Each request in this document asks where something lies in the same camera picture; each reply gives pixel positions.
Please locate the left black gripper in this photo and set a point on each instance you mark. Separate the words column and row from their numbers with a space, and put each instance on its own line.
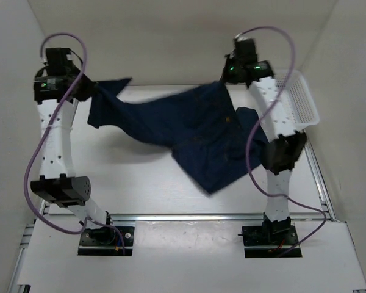
column 89, row 90

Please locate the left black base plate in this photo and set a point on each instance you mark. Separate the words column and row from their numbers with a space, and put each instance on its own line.
column 106, row 241

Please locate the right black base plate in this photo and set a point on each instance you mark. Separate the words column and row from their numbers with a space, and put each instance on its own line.
column 258, row 244

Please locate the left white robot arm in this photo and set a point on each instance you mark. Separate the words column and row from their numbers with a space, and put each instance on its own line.
column 58, row 88

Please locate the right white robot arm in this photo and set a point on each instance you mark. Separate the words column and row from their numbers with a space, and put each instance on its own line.
column 285, row 142

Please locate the white perforated plastic basket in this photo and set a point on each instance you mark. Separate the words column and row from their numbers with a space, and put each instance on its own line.
column 298, row 102

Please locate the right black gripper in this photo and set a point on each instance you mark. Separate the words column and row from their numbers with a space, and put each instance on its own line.
column 226, row 77

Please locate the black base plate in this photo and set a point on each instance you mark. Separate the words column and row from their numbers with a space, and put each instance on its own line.
column 258, row 244
column 106, row 241

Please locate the dark blue denim trousers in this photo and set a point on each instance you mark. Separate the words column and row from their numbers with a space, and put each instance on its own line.
column 207, row 136

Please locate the aluminium frame rail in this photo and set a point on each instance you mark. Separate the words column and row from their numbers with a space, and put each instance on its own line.
column 185, row 241

